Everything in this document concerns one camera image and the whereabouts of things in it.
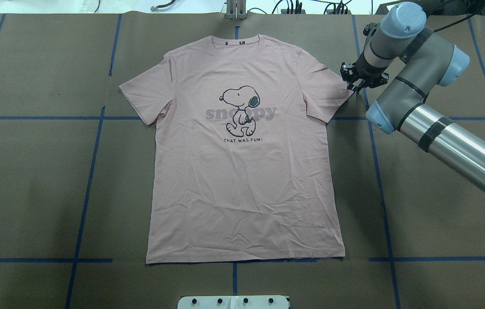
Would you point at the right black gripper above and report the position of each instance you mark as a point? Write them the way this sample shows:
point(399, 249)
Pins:
point(362, 75)

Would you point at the pink Snoopy t-shirt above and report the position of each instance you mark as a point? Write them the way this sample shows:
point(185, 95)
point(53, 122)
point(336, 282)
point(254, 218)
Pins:
point(242, 166)

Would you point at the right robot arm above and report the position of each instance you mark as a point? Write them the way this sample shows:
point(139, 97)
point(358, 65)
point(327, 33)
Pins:
point(402, 53)

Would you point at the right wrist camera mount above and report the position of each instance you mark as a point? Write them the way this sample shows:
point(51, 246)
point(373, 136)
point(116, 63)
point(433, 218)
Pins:
point(370, 29)

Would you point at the aluminium frame post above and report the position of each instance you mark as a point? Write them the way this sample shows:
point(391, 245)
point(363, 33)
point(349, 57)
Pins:
point(236, 9)

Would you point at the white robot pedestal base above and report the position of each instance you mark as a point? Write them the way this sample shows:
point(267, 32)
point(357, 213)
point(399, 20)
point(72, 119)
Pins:
point(235, 302)

